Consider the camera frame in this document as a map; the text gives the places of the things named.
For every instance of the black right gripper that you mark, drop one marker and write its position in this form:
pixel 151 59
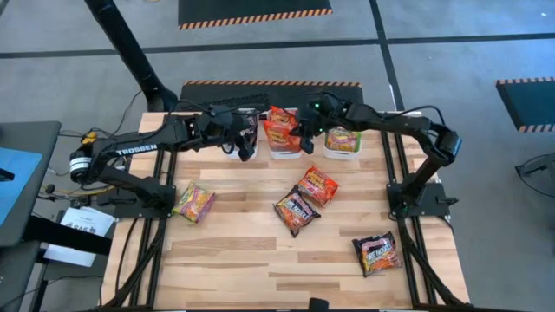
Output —
pixel 318 117

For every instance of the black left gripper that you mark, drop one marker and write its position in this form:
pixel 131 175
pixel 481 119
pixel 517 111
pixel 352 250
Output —
pixel 240 130

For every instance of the black Maruchan noodle pack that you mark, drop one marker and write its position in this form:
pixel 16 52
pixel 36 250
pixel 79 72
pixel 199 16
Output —
pixel 376 255
pixel 296 212
pixel 253 128

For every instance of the orange Saucy Noods pack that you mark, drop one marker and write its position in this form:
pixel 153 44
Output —
pixel 317 186
pixel 282 116
pixel 279 136

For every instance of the Maruchan lime chili shrimp pack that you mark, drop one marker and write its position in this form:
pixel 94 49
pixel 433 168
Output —
pixel 193 203
pixel 342 139

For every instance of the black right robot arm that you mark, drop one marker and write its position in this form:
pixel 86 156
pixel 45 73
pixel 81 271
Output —
pixel 390 123

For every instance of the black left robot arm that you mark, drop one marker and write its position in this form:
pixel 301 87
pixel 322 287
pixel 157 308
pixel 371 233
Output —
pixel 134 149

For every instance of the white plastic bin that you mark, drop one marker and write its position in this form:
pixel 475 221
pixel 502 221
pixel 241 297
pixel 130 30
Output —
pixel 233 155
pixel 342 155
pixel 284 155

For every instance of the hazard-striped black floor mat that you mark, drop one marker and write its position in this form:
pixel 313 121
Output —
pixel 282 94
pixel 256 8
pixel 529 104

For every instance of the yellow connector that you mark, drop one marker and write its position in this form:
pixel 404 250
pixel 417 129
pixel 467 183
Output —
pixel 89 138

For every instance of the white paper sheet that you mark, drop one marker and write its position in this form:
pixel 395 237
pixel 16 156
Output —
pixel 86 219

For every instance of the black desk crossbar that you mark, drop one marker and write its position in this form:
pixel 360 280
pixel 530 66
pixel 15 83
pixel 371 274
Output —
pixel 65 236

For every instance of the dark grey desk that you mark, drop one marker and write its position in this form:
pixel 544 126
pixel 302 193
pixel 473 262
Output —
pixel 43 138

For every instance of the blue sheet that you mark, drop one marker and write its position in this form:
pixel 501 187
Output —
pixel 17 182

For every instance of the black aluminium table frame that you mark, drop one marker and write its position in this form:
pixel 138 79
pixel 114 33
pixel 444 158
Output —
pixel 158 171
pixel 385 160

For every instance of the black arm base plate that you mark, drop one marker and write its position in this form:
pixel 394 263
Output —
pixel 130 210
pixel 433 201

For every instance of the black camera stand pole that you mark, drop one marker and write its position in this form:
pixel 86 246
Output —
pixel 126 43

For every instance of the black table-level camera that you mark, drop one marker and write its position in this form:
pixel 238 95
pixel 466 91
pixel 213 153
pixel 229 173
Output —
pixel 318 305

